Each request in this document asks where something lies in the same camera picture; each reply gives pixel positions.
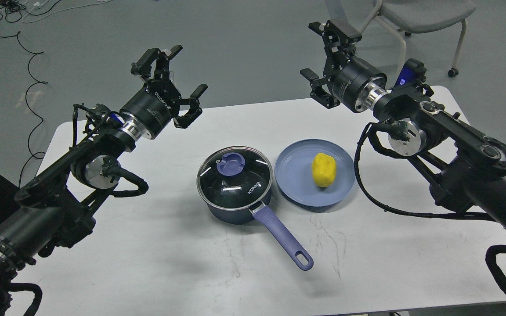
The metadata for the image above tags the dark pot with purple handle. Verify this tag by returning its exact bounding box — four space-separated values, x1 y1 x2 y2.
196 146 314 271

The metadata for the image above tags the blue round plate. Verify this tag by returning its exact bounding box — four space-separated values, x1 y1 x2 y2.
275 139 355 207

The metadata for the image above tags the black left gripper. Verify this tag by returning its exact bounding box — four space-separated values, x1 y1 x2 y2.
120 45 208 140

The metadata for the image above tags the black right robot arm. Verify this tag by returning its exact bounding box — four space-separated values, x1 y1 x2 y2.
300 18 506 294

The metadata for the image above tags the glass lid with purple knob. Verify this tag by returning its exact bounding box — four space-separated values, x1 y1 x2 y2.
196 146 273 210

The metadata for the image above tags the grey office chair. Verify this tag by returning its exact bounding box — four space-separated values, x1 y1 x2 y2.
325 0 477 78

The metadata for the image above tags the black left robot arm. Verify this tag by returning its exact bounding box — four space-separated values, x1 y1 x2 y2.
0 45 208 316

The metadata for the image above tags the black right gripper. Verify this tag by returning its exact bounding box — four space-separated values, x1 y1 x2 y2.
300 20 387 113

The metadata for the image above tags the black floor cable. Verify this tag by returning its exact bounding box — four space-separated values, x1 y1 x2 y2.
0 0 62 187

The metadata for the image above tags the white floor cable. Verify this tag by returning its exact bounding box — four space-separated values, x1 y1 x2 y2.
21 0 115 24

